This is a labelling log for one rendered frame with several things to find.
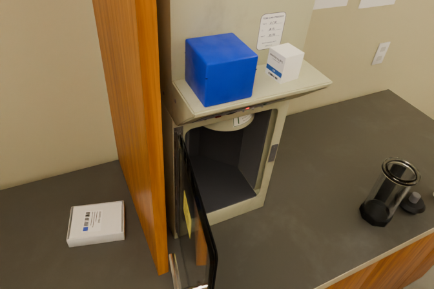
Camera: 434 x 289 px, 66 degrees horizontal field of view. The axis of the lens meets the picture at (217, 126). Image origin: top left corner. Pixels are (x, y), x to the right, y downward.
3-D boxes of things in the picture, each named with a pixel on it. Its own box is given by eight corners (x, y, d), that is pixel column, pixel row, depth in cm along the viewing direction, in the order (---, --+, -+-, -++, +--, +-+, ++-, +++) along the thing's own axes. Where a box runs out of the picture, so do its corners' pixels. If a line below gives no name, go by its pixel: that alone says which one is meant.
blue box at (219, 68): (184, 80, 67) (184, 38, 62) (228, 72, 71) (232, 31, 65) (204, 108, 60) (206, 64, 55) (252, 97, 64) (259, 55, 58)
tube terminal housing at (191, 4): (150, 181, 120) (128, -61, 71) (230, 158, 132) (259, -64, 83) (174, 239, 103) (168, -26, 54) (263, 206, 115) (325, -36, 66)
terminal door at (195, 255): (179, 233, 99) (179, 130, 74) (203, 348, 77) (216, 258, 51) (177, 233, 99) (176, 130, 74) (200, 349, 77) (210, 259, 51)
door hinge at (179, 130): (174, 229, 100) (172, 128, 75) (182, 226, 101) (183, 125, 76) (175, 233, 99) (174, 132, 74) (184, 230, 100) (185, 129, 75)
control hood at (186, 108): (171, 119, 73) (170, 80, 67) (292, 92, 85) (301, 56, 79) (191, 154, 65) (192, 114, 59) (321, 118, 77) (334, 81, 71)
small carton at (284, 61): (264, 72, 72) (269, 46, 68) (282, 67, 74) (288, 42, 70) (279, 84, 69) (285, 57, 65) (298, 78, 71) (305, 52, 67)
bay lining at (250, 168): (158, 165, 116) (152, 76, 94) (225, 146, 126) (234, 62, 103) (183, 221, 99) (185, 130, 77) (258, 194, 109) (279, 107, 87)
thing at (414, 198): (402, 192, 124) (409, 180, 120) (426, 208, 119) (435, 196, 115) (390, 204, 119) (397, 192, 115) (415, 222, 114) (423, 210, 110)
